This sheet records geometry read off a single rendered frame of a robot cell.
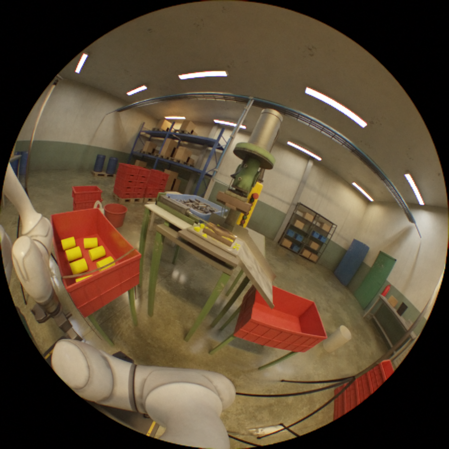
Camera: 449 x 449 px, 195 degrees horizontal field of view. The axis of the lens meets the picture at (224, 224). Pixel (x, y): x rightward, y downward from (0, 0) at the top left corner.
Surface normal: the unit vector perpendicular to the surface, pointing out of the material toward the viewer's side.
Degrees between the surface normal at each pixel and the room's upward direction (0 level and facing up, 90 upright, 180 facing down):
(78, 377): 8
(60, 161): 90
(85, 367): 6
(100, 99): 90
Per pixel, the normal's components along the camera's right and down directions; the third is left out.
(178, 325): 0.39, -0.88
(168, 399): -0.23, -0.97
